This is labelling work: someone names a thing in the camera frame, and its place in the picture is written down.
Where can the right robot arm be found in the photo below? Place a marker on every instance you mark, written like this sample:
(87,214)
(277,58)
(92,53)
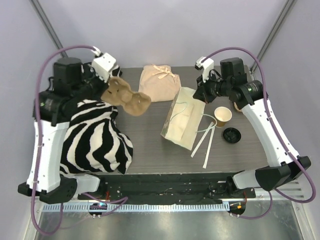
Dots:
(284,163)

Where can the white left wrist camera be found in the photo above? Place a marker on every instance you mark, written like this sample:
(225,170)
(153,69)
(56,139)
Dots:
(104,65)

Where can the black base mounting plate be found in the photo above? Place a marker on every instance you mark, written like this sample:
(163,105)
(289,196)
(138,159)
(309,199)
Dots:
(170,189)

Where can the white wrapped straw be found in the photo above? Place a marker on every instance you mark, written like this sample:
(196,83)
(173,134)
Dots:
(211,125)
(208,148)

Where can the green illustrated paper bag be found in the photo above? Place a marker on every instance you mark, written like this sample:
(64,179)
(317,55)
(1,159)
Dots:
(182,123)

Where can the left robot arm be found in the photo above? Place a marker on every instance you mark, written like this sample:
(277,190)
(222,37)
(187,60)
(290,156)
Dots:
(73,82)

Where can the brown cardboard cup carrier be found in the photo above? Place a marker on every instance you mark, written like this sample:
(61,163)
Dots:
(119,93)

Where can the beige cloth pouch with ribbon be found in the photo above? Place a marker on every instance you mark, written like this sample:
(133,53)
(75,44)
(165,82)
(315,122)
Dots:
(159,83)

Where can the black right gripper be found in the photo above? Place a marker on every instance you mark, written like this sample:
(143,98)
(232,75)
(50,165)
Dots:
(202,93)

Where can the white wrapped straw left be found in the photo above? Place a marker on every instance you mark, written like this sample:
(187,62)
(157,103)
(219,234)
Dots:
(211,125)

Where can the brown paper coffee cup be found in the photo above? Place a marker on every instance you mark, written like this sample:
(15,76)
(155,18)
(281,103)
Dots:
(236,108)

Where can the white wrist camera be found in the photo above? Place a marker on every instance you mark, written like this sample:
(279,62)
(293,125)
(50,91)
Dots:
(205,64)
(104,65)

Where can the zebra print plush blanket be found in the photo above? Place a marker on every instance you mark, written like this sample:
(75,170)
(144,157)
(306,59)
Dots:
(92,142)

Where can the white wrapped straw right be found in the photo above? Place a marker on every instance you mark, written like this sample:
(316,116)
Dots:
(208,148)

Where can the white slotted cable duct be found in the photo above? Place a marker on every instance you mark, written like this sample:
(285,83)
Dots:
(134,208)

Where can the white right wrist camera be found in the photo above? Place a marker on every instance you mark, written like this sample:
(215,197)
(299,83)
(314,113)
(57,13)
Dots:
(205,64)

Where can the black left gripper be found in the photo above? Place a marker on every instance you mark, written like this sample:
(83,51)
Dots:
(100,81)

